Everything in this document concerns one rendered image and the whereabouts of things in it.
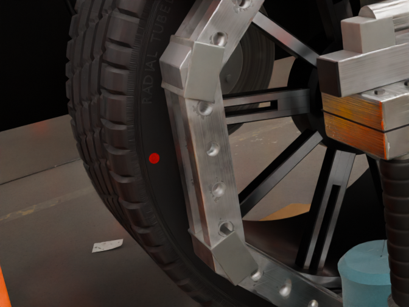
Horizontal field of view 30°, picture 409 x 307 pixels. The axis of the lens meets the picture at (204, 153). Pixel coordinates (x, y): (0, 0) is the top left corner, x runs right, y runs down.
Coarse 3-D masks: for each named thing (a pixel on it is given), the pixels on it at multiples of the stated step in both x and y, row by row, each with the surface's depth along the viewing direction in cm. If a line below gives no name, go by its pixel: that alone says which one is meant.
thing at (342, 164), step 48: (336, 0) 92; (288, 48) 90; (336, 48) 92; (240, 96) 89; (288, 96) 91; (336, 144) 96; (240, 192) 94; (336, 192) 98; (288, 240) 111; (336, 240) 111
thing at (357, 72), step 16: (384, 48) 60; (400, 48) 60; (320, 64) 60; (336, 64) 58; (352, 64) 59; (368, 64) 59; (384, 64) 60; (400, 64) 60; (320, 80) 61; (336, 80) 59; (352, 80) 59; (368, 80) 60; (384, 80) 60; (400, 80) 61; (336, 96) 59
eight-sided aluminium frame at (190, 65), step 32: (224, 0) 74; (256, 0) 75; (192, 32) 78; (224, 32) 75; (160, 64) 79; (192, 64) 74; (224, 64) 75; (192, 96) 74; (192, 128) 76; (224, 128) 77; (192, 160) 78; (224, 160) 78; (192, 192) 82; (224, 192) 79; (192, 224) 84; (224, 224) 82; (224, 256) 80; (256, 256) 82; (256, 288) 83; (288, 288) 85; (320, 288) 88
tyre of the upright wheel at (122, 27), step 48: (96, 0) 90; (144, 0) 79; (192, 0) 81; (96, 48) 86; (144, 48) 80; (96, 96) 86; (144, 96) 82; (96, 144) 90; (144, 144) 83; (144, 192) 84; (144, 240) 87; (192, 288) 90; (240, 288) 92; (336, 288) 99
